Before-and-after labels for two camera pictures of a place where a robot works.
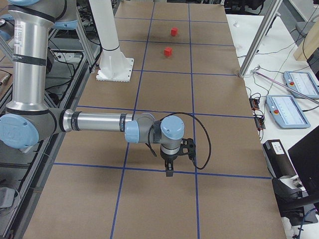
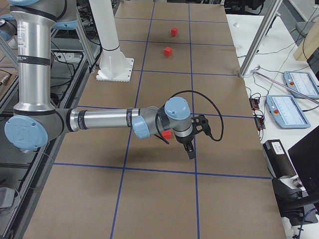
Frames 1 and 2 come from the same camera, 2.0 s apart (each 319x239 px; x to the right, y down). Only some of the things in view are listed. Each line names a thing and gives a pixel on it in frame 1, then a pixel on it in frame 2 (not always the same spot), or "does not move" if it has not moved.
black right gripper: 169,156 to 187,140
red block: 173,32 does not move
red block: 167,51 does not move
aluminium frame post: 259,38 does not move
